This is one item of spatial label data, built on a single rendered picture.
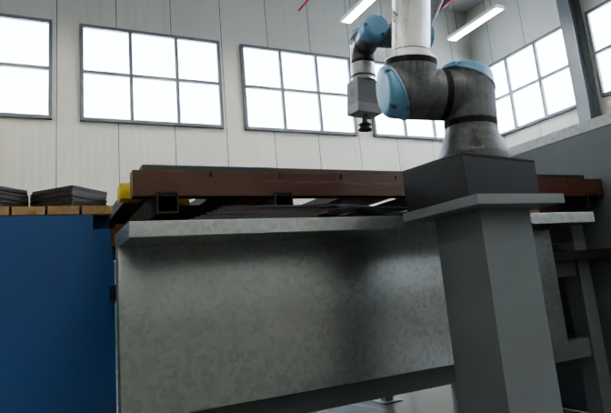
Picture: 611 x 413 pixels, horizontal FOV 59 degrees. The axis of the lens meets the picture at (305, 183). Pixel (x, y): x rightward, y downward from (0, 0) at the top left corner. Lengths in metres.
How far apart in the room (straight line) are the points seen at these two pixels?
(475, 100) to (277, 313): 0.65
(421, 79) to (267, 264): 0.54
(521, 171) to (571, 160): 1.07
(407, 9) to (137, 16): 10.01
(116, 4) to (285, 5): 3.53
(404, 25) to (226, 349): 0.81
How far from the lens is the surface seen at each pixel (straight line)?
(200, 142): 10.42
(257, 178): 1.35
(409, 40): 1.24
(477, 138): 1.21
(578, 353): 2.09
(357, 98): 1.62
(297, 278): 1.31
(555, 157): 2.33
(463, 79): 1.25
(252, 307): 1.27
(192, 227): 1.07
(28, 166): 9.94
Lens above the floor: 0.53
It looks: 11 degrees up
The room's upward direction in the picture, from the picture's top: 5 degrees counter-clockwise
